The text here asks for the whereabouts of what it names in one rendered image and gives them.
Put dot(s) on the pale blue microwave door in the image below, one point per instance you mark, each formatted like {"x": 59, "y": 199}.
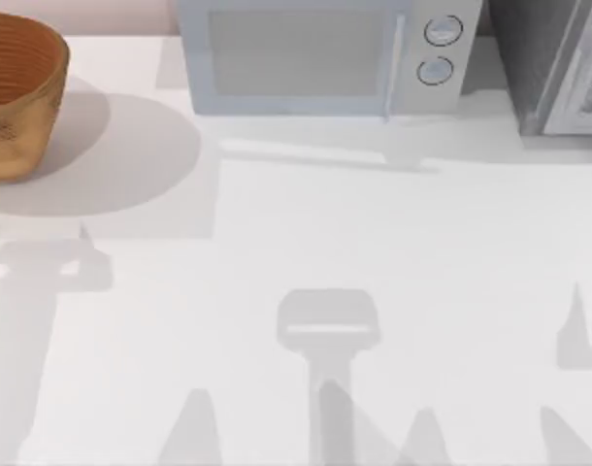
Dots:
{"x": 296, "y": 104}

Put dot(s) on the round microwave knob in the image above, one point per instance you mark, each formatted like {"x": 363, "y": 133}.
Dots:
{"x": 435, "y": 71}
{"x": 443, "y": 30}

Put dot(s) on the pale microwave oven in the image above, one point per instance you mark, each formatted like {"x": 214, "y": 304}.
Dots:
{"x": 463, "y": 58}

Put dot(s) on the brown woven basket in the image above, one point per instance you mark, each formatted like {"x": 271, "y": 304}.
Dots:
{"x": 31, "y": 97}

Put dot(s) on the grey cabinet door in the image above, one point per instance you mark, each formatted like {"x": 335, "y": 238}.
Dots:
{"x": 575, "y": 77}

